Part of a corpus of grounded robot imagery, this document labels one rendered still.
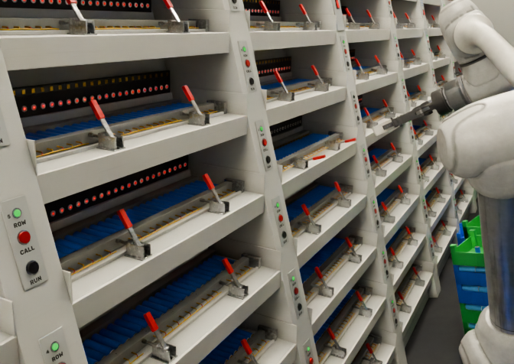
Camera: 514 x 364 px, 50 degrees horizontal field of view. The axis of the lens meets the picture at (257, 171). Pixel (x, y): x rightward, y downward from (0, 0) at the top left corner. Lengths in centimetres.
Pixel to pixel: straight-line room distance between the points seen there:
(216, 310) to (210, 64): 56
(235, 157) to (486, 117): 59
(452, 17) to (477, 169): 63
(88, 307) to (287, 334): 67
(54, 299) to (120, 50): 43
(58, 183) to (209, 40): 52
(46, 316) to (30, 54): 37
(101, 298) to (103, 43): 41
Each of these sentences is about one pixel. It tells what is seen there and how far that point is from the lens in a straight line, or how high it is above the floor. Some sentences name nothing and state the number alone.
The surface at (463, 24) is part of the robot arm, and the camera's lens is 156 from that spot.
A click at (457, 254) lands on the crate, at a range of 229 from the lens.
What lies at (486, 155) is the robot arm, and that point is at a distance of 103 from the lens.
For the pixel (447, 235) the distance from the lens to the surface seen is 327.
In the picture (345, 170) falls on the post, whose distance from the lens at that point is 198.
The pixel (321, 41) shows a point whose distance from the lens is 181.
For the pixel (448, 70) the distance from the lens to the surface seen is 397.
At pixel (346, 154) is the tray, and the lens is 185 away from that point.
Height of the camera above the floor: 114
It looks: 8 degrees down
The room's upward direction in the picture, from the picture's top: 12 degrees counter-clockwise
